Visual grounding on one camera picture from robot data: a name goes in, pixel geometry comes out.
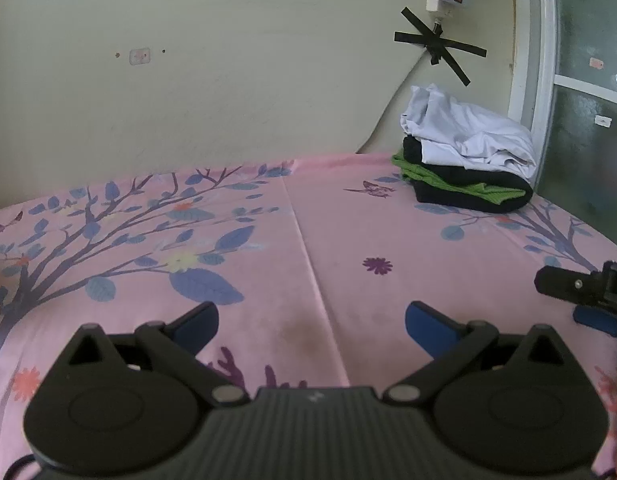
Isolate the green garment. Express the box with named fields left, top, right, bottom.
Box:
left=391, top=151, right=525, bottom=206

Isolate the black garment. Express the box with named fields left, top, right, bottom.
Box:
left=402, top=136, right=534, bottom=214

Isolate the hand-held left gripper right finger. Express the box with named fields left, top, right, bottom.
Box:
left=383, top=301, right=561, bottom=406

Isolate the black cable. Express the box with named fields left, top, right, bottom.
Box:
left=3, top=452, right=42, bottom=480

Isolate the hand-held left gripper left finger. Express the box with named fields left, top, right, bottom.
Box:
left=66, top=301, right=252, bottom=407

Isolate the white printed t-shirt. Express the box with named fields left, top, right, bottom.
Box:
left=399, top=84, right=538, bottom=181

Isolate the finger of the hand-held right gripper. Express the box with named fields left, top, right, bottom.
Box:
left=535, top=260, right=617, bottom=311
left=572, top=305, right=617, bottom=339

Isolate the frosted glass window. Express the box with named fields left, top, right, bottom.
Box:
left=508, top=0, right=617, bottom=256

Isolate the black tape strip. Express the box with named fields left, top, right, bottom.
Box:
left=394, top=31, right=488, bottom=59
left=401, top=7, right=471, bottom=87
left=429, top=24, right=445, bottom=66

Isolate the pink floral bed sheet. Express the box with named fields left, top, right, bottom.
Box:
left=0, top=152, right=617, bottom=477

